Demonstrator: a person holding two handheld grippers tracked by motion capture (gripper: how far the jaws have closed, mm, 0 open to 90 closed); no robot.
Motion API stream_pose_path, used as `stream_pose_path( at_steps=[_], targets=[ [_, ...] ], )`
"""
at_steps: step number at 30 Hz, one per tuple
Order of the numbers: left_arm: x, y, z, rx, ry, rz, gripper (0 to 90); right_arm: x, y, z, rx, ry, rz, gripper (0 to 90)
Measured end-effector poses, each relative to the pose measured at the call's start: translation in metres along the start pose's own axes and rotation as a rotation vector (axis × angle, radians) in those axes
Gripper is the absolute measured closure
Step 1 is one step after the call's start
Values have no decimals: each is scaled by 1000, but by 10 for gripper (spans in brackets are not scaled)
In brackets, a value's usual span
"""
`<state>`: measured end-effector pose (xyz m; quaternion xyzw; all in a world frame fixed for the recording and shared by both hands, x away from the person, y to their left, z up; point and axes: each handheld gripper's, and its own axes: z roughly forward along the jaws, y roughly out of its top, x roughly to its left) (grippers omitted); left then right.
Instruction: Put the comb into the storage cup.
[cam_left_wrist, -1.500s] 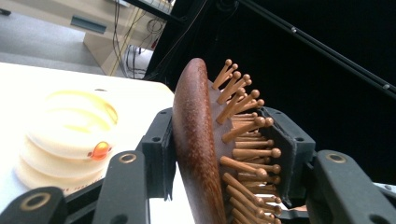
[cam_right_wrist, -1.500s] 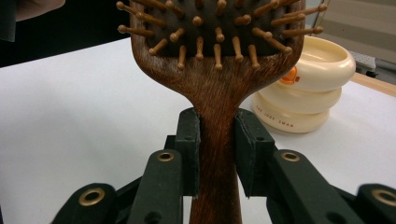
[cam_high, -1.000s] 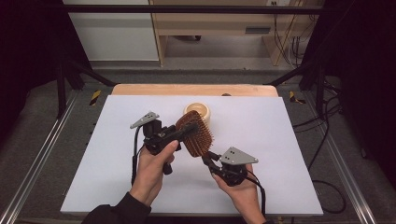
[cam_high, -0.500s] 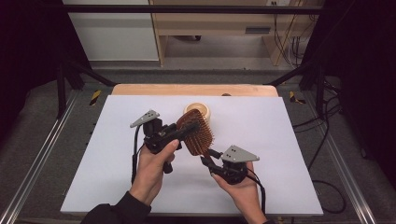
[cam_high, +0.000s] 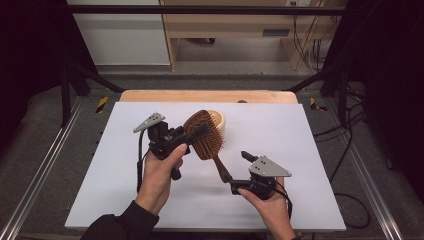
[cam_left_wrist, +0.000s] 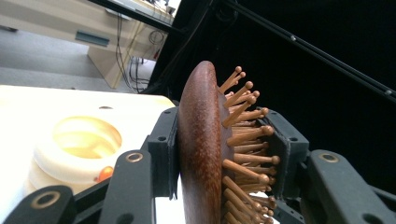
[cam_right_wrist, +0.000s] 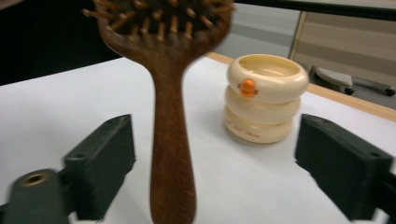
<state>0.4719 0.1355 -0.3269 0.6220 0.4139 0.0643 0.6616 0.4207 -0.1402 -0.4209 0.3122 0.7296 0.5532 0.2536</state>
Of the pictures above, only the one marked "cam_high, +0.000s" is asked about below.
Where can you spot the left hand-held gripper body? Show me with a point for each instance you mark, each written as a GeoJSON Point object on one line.
{"type": "Point", "coordinates": [160, 140]}

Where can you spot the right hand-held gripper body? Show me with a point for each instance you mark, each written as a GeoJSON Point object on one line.
{"type": "Point", "coordinates": [266, 168]}

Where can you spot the wooden hairbrush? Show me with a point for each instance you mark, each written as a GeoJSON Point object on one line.
{"type": "Point", "coordinates": [210, 143]}

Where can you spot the cream ringed duck cup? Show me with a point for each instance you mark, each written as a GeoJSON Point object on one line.
{"type": "Point", "coordinates": [218, 125]}

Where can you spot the person's left hand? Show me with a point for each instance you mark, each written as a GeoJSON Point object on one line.
{"type": "Point", "coordinates": [156, 180]}

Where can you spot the person's right hand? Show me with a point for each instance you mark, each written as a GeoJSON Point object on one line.
{"type": "Point", "coordinates": [275, 210]}

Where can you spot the yellow black tape marker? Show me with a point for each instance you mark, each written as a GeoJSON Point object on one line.
{"type": "Point", "coordinates": [315, 105]}
{"type": "Point", "coordinates": [102, 105]}

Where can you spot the white partition panel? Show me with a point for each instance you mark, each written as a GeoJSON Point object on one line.
{"type": "Point", "coordinates": [116, 40]}

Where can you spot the light wooden office desk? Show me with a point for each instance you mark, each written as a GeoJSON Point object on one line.
{"type": "Point", "coordinates": [226, 25]}

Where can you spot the dark rectangular desk label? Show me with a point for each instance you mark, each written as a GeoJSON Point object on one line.
{"type": "Point", "coordinates": [275, 32]}

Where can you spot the black curtain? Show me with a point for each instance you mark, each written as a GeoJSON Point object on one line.
{"type": "Point", "coordinates": [383, 66]}
{"type": "Point", "coordinates": [33, 50]}

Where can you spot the white power socket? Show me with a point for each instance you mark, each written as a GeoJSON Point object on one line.
{"type": "Point", "coordinates": [298, 3]}

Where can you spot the black metal frame strut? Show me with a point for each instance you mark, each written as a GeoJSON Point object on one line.
{"type": "Point", "coordinates": [65, 100]}
{"type": "Point", "coordinates": [343, 100]}

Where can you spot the black horizontal frame bar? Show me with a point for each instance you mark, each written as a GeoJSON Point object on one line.
{"type": "Point", "coordinates": [200, 10]}

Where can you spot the aluminium floor rail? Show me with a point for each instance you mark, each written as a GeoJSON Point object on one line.
{"type": "Point", "coordinates": [381, 200]}
{"type": "Point", "coordinates": [33, 186]}

